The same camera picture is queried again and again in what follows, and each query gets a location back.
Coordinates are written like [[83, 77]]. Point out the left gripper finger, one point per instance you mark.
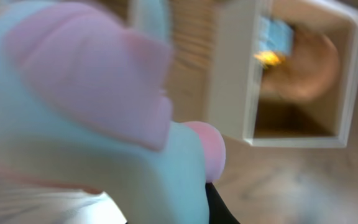
[[218, 212]]

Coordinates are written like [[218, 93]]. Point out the pink and white duck toy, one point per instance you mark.
[[82, 106]]

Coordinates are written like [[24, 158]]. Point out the brown plush teddy bear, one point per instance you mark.
[[307, 73]]

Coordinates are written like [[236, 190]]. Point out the grey and yellow toy truck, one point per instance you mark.
[[275, 42]]

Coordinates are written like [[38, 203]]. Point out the white open box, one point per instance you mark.
[[235, 105]]

